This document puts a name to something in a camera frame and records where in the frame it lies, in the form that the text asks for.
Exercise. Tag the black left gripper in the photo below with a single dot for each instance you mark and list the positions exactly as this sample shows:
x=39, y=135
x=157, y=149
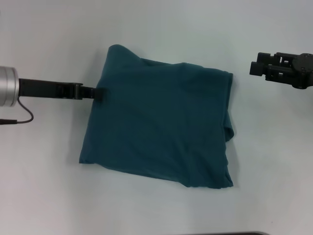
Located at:
x=46, y=88

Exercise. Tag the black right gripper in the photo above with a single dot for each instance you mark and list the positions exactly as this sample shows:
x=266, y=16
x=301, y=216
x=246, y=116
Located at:
x=303, y=71

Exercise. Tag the teal T-shirt with beige print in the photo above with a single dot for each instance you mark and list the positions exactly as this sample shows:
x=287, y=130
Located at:
x=159, y=117

